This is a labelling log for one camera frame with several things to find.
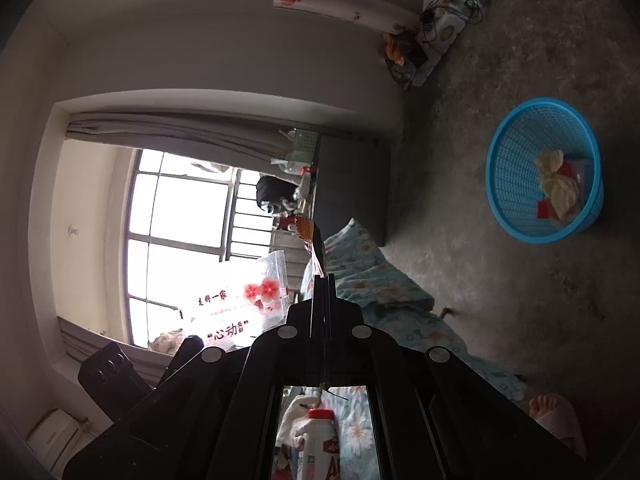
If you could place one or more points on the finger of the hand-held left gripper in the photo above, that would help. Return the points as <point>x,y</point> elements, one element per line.
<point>189,349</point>

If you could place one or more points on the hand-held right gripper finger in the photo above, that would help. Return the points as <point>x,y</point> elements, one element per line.
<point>331,310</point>
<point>320,310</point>

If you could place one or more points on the clear red-flowered wrapper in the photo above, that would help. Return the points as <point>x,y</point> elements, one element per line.
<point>240,295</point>

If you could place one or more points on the orange foil wrapper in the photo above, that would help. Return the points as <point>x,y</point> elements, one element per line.
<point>305,227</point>

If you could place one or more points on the white strawberry drink bottle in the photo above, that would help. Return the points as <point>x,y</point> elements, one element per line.
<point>320,440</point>

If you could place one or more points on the blue plastic basket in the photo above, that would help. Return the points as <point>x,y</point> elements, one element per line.
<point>510,170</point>

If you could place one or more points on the red wrapper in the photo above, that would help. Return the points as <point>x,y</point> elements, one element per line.
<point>545,208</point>

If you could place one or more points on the beige plastic bag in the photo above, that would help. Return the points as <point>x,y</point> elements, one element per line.
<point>555,185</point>

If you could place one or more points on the beige fluffy garment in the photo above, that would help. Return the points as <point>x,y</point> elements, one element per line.
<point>167,342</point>

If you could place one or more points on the floral blanket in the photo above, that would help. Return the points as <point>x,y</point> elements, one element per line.
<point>380,280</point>

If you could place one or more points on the window railing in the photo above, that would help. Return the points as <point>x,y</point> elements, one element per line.
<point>250,220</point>

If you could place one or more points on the black bag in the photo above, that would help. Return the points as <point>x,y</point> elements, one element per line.
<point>272,192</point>

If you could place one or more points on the grey bedside cabinet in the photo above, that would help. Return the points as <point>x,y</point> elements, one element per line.
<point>355,185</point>

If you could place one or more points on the window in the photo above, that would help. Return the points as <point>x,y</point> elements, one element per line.
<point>175,220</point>

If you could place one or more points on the small white ceiling fixture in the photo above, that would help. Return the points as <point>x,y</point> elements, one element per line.
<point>74,230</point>

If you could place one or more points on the green plastic basket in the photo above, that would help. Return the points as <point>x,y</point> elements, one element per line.
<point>304,145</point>

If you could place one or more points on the person's foot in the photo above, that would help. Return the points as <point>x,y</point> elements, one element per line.
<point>550,405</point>

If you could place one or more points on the pile of small packets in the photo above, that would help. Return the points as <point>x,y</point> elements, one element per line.
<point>405,57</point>

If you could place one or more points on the pink slipper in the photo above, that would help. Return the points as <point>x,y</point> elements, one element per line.
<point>565,432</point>

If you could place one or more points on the white wall air conditioner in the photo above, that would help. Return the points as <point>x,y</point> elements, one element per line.
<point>55,440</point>

